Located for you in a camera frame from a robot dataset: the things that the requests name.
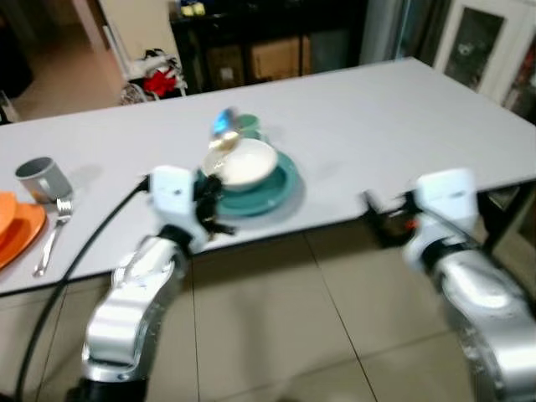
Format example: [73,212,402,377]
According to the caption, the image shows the shiny metal spoon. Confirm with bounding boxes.
[206,107,245,178]

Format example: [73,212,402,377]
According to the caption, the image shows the black sideboard cabinet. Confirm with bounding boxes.
[169,0,371,95]

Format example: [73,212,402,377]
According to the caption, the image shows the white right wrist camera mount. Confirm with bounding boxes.
[404,168,484,254]

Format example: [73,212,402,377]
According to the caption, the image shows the grey mug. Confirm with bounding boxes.
[15,157,73,204]

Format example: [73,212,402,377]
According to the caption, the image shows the metal fork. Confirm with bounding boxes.
[33,198,75,278]

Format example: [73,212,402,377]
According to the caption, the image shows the white glass door cabinet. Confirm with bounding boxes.
[430,0,536,120]

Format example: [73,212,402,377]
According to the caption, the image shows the white ceramic bowl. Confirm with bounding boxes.
[204,138,279,190]

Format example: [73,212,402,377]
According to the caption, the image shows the grey curtain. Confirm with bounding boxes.
[360,0,421,65]

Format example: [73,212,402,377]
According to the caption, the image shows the black metal table frame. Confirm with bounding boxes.
[476,179,536,279]

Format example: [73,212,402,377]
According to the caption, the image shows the small green cup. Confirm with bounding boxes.
[237,114,265,142]

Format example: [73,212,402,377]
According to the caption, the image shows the red and white bag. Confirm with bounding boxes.
[138,49,188,101]

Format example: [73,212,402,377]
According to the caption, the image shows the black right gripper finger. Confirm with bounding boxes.
[361,190,394,220]

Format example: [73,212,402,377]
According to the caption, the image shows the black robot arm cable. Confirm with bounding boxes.
[14,174,153,402]

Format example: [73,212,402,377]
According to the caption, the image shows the brown cardboard box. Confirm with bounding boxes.
[250,37,312,81]

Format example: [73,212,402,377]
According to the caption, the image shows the orange plate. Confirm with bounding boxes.
[0,191,48,271]

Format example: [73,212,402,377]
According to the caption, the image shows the small yellow objects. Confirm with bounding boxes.
[179,2,208,18]

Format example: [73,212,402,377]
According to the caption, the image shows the teal round plate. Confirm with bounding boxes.
[209,150,300,218]

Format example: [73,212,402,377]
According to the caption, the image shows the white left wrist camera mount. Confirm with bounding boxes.
[148,165,212,254]

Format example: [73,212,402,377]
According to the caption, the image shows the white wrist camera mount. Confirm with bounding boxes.
[148,165,212,254]
[404,168,484,254]

